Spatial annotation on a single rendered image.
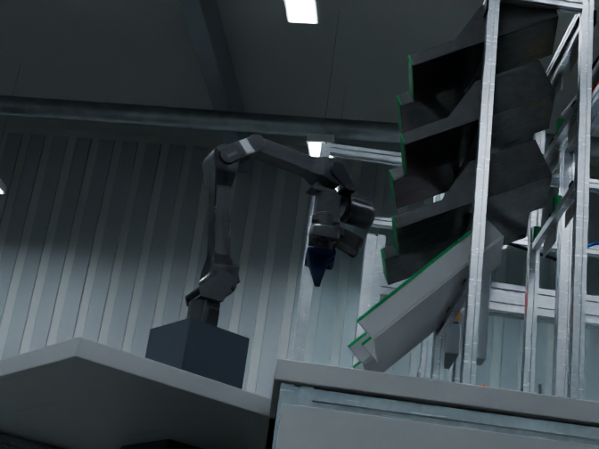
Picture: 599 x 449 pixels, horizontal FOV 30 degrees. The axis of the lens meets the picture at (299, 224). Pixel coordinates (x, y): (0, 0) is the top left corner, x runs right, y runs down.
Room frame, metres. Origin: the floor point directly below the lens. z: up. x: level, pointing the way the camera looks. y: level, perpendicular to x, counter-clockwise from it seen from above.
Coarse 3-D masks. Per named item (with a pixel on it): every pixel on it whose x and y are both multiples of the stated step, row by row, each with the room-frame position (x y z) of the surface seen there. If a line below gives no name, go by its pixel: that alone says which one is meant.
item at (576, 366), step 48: (480, 96) 1.69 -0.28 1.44; (480, 144) 1.68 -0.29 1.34; (576, 144) 1.69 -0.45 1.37; (480, 192) 1.68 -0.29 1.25; (576, 192) 1.69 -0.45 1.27; (480, 240) 1.68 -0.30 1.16; (528, 240) 2.02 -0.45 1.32; (576, 240) 1.68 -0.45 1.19; (480, 288) 1.68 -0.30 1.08; (528, 288) 2.01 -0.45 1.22; (576, 288) 1.68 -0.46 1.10; (528, 336) 2.01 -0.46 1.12; (576, 336) 1.68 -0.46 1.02; (528, 384) 2.01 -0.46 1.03; (576, 384) 1.68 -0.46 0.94
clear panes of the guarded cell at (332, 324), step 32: (512, 256) 3.55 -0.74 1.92; (320, 288) 3.54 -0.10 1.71; (352, 288) 3.54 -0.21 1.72; (544, 288) 3.55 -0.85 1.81; (320, 320) 3.54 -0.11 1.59; (352, 320) 3.54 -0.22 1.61; (512, 320) 3.55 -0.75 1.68; (320, 352) 3.54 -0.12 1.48; (352, 352) 3.54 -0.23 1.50; (416, 352) 3.54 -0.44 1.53; (512, 352) 3.54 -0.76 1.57; (544, 352) 3.55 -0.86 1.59; (480, 384) 3.54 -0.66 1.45; (512, 384) 3.55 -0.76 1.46; (544, 384) 3.55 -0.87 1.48
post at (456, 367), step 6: (462, 312) 2.39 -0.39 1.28; (462, 318) 2.39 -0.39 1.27; (462, 324) 2.39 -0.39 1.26; (462, 330) 2.39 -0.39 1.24; (462, 336) 2.39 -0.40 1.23; (462, 342) 2.39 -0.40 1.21; (462, 348) 2.40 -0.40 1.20; (456, 360) 2.39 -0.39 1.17; (456, 366) 2.39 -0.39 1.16; (456, 372) 2.39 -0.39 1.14; (456, 378) 2.39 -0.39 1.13
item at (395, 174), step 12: (504, 144) 1.86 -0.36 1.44; (516, 144) 1.87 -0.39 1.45; (396, 168) 1.88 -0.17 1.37; (432, 168) 1.88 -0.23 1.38; (444, 168) 1.89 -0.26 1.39; (456, 168) 1.91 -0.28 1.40; (396, 180) 1.89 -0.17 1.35; (408, 180) 1.90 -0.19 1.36; (420, 180) 1.91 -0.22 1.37; (432, 180) 1.93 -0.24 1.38; (444, 180) 1.94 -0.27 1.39; (396, 192) 1.94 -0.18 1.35; (408, 192) 1.95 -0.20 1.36; (420, 192) 1.97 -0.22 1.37; (432, 192) 1.98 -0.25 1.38; (396, 204) 1.99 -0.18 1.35; (408, 204) 2.01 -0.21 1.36
